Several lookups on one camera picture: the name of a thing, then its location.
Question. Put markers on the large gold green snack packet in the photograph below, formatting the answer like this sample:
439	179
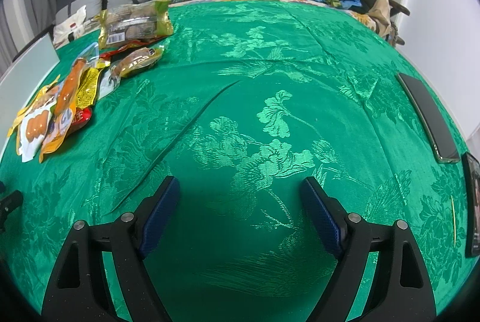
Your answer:
131	23

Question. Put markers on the yellow printed snack packet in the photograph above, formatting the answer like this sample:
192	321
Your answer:
88	91

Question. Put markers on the orange sausage packet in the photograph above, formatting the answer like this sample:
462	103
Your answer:
69	85

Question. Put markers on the clear chicken leg packet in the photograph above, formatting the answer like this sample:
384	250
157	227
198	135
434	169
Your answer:
138	61

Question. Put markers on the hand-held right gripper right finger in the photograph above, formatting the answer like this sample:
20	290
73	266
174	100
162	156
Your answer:
322	217

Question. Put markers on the plain yellow snack packet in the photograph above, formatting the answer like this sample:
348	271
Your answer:
15	125

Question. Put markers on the dark framed tablet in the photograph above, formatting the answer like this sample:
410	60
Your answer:
473	202

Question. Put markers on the orange yellow snack packet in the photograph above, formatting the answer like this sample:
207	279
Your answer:
56	134

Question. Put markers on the flat red snack packet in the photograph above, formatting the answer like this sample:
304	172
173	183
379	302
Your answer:
112	52

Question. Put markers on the white sausage picture packet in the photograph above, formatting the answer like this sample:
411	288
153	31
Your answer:
33	130

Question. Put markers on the black smartphone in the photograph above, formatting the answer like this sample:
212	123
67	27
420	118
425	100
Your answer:
427	115

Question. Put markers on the dark wooden chair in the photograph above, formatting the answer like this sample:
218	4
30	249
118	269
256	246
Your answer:
401	8

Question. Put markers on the white side panel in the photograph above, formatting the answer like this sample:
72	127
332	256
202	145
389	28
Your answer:
30	63

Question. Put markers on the small white orange packet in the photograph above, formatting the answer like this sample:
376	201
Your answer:
45	97

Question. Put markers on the white plastic bag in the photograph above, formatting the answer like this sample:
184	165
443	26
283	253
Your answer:
69	27

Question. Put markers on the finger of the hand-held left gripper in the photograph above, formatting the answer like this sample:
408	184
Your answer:
13	200

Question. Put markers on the green brocade bedspread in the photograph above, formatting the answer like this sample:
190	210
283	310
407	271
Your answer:
262	63

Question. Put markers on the dark red snack packet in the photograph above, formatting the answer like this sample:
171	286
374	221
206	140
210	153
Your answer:
82	119

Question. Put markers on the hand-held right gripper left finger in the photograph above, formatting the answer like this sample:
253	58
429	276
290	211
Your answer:
161	217

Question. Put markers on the green white snack packet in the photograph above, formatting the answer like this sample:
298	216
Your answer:
108	82

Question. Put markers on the thin yellow stick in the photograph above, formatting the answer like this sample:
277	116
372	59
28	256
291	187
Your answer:
453	220

